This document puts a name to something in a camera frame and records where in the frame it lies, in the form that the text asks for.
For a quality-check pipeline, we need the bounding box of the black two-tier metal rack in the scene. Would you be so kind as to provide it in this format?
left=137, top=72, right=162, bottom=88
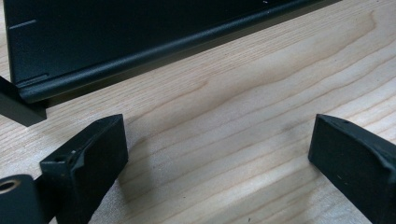
left=0, top=0, right=344, bottom=127

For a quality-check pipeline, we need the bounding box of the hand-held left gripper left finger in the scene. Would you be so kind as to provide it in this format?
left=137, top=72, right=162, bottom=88
left=39, top=113, right=129, bottom=224

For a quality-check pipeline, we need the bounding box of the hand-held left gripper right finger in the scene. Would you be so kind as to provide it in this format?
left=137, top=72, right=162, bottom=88
left=307, top=113, right=396, bottom=224

